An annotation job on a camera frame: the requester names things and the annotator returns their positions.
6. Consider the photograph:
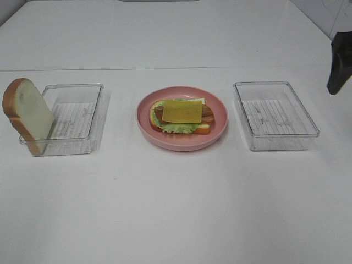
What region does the yellow cheese slice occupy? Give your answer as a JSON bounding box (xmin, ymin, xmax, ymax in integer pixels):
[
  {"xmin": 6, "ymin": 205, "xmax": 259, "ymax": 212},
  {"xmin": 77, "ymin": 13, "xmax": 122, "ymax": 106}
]
[{"xmin": 162, "ymin": 100, "xmax": 202, "ymax": 124}]

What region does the green lettuce leaf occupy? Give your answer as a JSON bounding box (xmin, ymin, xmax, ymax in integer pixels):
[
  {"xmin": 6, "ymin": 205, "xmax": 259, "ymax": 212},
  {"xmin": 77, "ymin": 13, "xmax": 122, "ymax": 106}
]
[{"xmin": 149, "ymin": 100, "xmax": 211, "ymax": 134}]

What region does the curled bacon strip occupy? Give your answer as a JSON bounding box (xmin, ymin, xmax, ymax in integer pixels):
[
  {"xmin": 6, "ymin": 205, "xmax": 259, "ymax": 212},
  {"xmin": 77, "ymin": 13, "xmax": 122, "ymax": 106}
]
[{"xmin": 202, "ymin": 115, "xmax": 215, "ymax": 124}]

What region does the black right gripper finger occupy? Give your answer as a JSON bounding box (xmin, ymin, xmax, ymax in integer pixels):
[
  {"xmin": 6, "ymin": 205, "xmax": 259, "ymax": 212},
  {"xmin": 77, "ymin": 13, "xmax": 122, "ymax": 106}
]
[{"xmin": 327, "ymin": 31, "xmax": 352, "ymax": 95}]

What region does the clear left bread tray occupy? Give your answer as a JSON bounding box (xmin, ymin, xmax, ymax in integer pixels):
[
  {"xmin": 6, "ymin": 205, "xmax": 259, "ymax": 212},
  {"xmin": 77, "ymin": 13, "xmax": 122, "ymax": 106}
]
[{"xmin": 19, "ymin": 84, "xmax": 109, "ymax": 156}]

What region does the pink round plate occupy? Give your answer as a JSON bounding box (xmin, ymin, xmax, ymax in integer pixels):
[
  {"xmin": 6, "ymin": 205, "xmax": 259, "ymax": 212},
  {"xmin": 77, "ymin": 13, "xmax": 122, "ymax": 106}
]
[{"xmin": 136, "ymin": 86, "xmax": 228, "ymax": 151}]

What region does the white bread slice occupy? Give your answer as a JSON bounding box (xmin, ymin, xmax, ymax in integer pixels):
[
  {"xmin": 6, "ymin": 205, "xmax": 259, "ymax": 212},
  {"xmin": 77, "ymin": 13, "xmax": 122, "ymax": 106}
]
[{"xmin": 150, "ymin": 98, "xmax": 215, "ymax": 134}]

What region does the long bacon strip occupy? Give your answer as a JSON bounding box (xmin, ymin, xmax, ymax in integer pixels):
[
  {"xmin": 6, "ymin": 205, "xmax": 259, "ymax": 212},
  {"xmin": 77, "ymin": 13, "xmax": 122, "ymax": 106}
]
[{"xmin": 152, "ymin": 104, "xmax": 213, "ymax": 123}]

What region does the clear right ingredient tray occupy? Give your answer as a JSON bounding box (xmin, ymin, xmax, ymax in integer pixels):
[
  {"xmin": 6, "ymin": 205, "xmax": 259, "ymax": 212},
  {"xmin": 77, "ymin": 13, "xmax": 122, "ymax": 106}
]
[{"xmin": 233, "ymin": 81, "xmax": 320, "ymax": 151}]

